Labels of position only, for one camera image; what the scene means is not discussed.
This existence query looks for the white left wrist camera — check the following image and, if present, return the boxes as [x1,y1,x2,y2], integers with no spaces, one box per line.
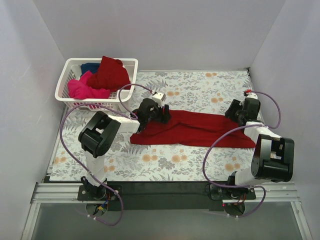
[151,92,166,104]

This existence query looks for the floral patterned table mat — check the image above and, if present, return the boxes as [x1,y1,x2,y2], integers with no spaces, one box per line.
[48,70,254,182]

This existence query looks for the aluminium frame rail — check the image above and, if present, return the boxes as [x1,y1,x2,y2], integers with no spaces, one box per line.
[22,182,312,240]

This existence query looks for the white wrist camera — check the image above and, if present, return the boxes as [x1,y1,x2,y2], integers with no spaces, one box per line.
[151,92,166,104]
[244,89,258,100]

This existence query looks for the blue shirt in basket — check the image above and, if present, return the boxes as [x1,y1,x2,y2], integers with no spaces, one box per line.
[80,62,100,75]

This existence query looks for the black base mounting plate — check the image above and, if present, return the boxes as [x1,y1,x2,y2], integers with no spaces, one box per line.
[76,181,257,212]

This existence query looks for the white plastic laundry basket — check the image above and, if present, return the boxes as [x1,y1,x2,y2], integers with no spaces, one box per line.
[55,56,138,112]

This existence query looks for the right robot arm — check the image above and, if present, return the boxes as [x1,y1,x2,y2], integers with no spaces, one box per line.
[224,96,295,199]

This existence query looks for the pink shirt in basket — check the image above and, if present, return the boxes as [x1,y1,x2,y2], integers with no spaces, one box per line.
[67,70,111,100]

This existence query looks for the dark red shirt in basket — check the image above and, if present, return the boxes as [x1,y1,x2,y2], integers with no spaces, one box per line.
[87,56,131,92]

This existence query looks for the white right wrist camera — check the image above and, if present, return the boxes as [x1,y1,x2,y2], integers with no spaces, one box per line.
[244,89,258,100]

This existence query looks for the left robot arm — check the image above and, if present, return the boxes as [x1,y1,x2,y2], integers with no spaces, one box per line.
[78,96,172,200]

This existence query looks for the red t shirt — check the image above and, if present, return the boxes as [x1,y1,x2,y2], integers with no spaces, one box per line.
[129,109,257,149]

